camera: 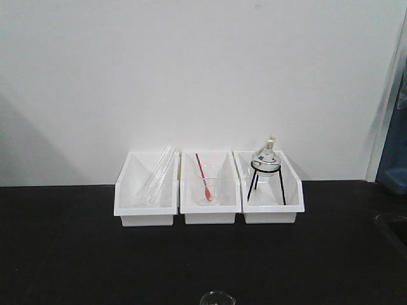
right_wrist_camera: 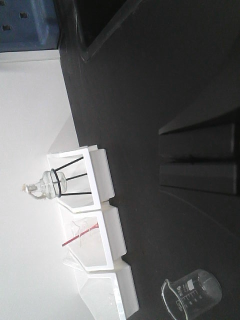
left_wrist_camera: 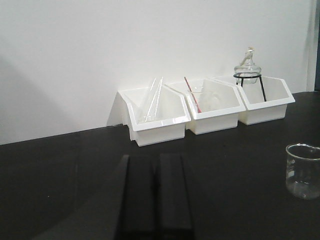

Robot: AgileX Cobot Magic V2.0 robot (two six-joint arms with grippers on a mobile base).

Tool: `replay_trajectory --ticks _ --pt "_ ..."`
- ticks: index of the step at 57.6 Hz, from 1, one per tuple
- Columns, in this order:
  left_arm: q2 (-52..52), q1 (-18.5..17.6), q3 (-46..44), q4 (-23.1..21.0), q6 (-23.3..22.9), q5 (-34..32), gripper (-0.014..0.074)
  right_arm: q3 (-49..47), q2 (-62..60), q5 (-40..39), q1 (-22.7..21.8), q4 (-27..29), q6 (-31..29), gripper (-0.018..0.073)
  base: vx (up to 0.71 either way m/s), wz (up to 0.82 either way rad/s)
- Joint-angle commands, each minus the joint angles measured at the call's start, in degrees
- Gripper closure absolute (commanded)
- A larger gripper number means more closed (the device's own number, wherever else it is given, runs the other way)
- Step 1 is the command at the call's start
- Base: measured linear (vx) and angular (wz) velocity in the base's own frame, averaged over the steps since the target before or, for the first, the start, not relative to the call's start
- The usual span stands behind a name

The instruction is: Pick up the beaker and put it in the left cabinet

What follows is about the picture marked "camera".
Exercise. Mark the clear glass beaker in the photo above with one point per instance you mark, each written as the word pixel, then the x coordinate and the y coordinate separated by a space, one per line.
pixel 217 298

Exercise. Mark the glass beaker in bin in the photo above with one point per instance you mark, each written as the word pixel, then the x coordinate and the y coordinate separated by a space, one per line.
pixel 211 172

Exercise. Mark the blue cabinet at right edge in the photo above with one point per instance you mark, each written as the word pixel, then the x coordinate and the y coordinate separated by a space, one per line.
pixel 392 168

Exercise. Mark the middle white plastic bin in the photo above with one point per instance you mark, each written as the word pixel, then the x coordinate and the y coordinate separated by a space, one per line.
pixel 228 189

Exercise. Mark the white plastic bin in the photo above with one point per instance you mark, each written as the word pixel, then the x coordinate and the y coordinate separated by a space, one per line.
pixel 265 205
pixel 228 189
pixel 134 175

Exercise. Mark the red glass thermometer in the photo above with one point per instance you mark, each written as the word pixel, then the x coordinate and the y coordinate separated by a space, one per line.
pixel 207 192

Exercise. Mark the glass alcohol lamp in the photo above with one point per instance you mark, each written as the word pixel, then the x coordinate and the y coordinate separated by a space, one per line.
pixel 266 161

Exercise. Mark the left white plastic bin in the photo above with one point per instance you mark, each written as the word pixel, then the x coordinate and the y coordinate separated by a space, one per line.
pixel 134 175

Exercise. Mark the glass test tubes bundle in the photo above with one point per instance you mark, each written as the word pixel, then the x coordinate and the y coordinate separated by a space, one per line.
pixel 149 192

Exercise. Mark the right white plastic bin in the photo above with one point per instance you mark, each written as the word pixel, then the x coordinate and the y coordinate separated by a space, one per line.
pixel 265 205

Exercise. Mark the black wire tripod stand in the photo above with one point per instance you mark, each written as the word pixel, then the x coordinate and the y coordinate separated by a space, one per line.
pixel 255 177

